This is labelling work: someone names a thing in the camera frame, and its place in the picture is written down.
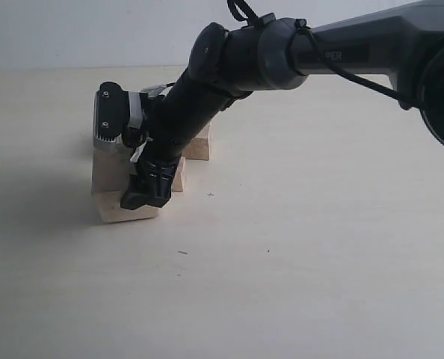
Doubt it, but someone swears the smallest wooden cube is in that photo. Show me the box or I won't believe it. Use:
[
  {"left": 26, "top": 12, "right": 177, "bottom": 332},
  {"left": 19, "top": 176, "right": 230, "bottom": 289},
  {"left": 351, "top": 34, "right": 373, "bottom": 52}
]
[{"left": 171, "top": 156, "right": 186, "bottom": 193}]

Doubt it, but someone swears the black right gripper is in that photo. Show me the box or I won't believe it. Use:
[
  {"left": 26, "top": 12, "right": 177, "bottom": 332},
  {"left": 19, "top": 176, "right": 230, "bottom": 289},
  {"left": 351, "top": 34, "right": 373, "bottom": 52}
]
[{"left": 120, "top": 149, "right": 179, "bottom": 210}]

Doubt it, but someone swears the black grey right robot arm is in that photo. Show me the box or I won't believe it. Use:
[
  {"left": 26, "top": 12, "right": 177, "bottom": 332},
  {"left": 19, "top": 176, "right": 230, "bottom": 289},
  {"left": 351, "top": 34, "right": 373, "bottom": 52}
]
[{"left": 120, "top": 1, "right": 444, "bottom": 210}]

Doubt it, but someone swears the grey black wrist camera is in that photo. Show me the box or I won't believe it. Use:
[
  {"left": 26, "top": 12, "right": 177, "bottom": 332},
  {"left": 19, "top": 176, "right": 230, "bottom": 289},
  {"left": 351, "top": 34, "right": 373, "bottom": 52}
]
[{"left": 93, "top": 82, "right": 149, "bottom": 153}]

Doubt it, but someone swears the second largest wooden cube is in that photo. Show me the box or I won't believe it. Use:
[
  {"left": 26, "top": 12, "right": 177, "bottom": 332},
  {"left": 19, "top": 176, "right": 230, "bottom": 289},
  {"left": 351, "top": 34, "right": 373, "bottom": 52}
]
[{"left": 93, "top": 191, "right": 159, "bottom": 224}]

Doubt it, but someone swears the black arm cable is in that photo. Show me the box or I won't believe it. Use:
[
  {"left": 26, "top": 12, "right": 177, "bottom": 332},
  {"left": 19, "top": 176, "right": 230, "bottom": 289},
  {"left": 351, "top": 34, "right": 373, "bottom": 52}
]
[{"left": 227, "top": 0, "right": 413, "bottom": 109}]

